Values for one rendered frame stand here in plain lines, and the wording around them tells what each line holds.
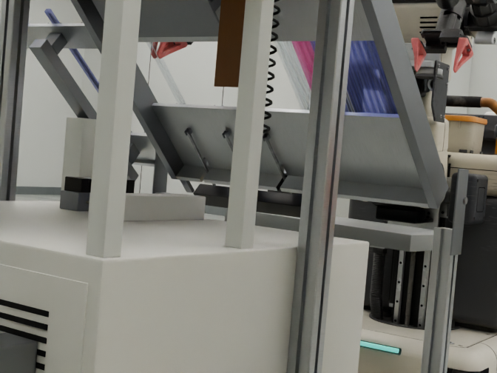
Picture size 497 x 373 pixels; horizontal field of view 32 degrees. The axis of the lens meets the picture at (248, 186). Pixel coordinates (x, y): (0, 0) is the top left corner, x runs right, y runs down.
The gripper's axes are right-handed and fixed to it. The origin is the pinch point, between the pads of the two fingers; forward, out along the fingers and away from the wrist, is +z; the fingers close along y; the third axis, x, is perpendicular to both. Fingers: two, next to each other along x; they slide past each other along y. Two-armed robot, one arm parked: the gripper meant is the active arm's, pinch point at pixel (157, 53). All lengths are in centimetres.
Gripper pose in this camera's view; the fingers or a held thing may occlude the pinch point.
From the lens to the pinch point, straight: 195.8
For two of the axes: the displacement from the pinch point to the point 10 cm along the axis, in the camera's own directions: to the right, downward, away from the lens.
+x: 3.9, 6.4, 6.6
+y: 8.1, 0.9, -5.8
